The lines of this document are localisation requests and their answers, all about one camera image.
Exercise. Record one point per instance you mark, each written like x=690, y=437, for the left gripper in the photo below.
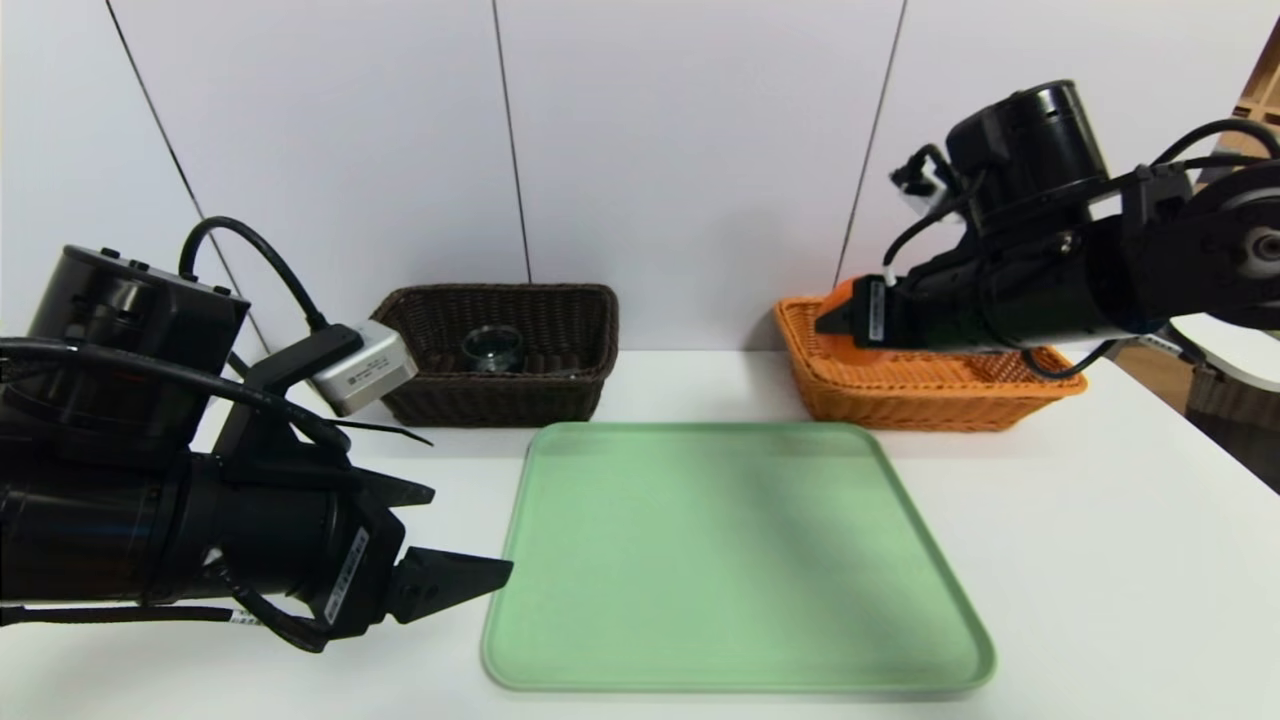
x=352, y=580

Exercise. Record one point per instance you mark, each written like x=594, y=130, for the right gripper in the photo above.
x=876, y=312

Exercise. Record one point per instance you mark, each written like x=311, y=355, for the orange fruit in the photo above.
x=848, y=288

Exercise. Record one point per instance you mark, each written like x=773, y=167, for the glass cup with black holder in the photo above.
x=493, y=350

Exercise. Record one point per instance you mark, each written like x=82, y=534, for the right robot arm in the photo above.
x=1040, y=130

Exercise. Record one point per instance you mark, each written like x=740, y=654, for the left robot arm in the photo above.
x=100, y=530

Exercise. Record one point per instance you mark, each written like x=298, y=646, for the orange wicker basket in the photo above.
x=900, y=395

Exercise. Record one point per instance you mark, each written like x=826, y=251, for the dark brown wicker basket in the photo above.
x=560, y=395

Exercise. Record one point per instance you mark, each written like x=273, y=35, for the dark woven storage basket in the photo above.
x=1235, y=395

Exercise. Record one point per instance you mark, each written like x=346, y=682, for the green plastic tray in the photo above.
x=720, y=580

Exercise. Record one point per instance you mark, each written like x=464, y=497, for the wooden shelf cabinet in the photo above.
x=1262, y=95

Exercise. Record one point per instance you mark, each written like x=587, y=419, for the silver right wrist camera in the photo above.
x=925, y=190

